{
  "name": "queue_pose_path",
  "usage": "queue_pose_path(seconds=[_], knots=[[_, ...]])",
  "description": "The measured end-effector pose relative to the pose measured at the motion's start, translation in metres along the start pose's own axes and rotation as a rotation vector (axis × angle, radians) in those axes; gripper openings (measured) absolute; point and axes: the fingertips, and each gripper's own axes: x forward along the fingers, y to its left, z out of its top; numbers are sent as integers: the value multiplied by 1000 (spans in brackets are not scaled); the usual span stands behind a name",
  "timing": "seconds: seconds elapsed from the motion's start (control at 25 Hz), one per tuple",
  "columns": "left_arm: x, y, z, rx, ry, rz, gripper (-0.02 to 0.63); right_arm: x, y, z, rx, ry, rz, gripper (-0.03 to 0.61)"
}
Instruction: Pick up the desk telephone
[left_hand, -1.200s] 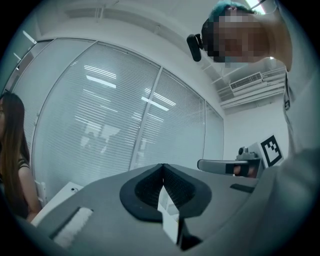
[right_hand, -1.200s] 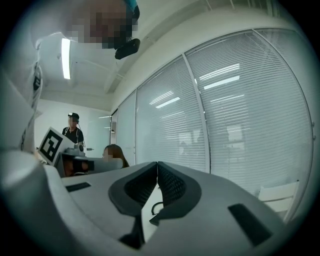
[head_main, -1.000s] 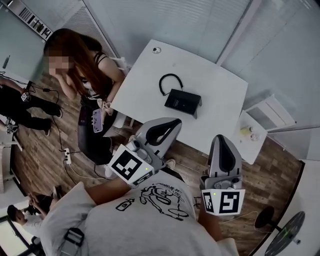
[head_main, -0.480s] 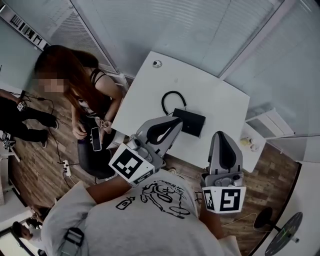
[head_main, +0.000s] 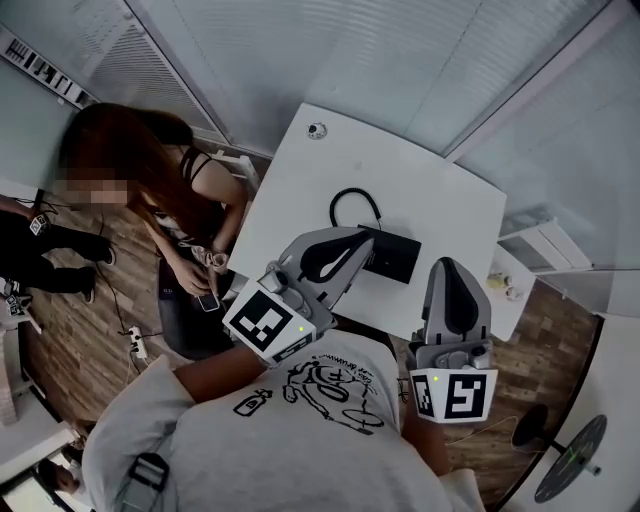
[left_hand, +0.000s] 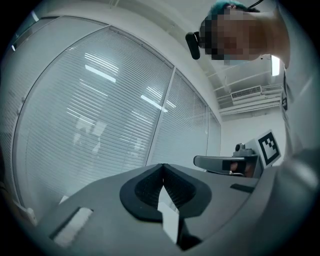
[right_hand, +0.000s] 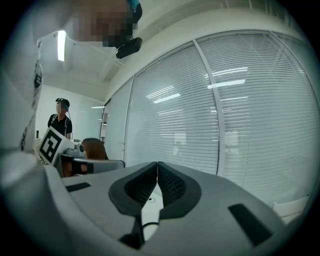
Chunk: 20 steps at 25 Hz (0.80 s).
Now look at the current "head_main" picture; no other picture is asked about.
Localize person's left forearm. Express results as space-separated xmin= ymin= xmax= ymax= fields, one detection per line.
xmin=172 ymin=343 xmax=270 ymax=404

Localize grey shoulder strap black buckle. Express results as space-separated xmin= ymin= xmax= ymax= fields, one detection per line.
xmin=119 ymin=452 xmax=170 ymax=512

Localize white power strip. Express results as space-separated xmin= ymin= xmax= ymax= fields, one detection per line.
xmin=128 ymin=325 xmax=149 ymax=359

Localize spare printed cube device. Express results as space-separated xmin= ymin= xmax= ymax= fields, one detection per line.
xmin=3 ymin=279 xmax=34 ymax=319

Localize thin yellow cable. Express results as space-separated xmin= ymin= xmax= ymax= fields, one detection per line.
xmin=444 ymin=417 xmax=547 ymax=454

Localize black sleeved cable loop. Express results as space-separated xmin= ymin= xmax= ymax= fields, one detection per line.
xmin=328 ymin=187 xmax=384 ymax=232

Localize white wall frame black shapes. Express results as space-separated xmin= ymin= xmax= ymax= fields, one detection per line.
xmin=0 ymin=37 xmax=99 ymax=109

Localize person's grey printed t-shirt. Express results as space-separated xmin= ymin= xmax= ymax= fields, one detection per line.
xmin=82 ymin=327 xmax=487 ymax=512

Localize pink hair scrunchie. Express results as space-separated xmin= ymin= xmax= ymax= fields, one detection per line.
xmin=192 ymin=244 xmax=229 ymax=274

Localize black disc floor stand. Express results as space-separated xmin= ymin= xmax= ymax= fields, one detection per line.
xmin=510 ymin=403 xmax=609 ymax=504

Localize small white side table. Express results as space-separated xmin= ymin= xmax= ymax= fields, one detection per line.
xmin=487 ymin=244 xmax=539 ymax=344

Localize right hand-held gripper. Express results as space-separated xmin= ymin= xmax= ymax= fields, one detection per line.
xmin=408 ymin=257 xmax=498 ymax=426

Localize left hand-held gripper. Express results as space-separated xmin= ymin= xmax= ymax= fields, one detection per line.
xmin=221 ymin=227 xmax=376 ymax=369

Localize person's right forearm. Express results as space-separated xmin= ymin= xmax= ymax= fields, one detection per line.
xmin=402 ymin=399 xmax=452 ymax=477

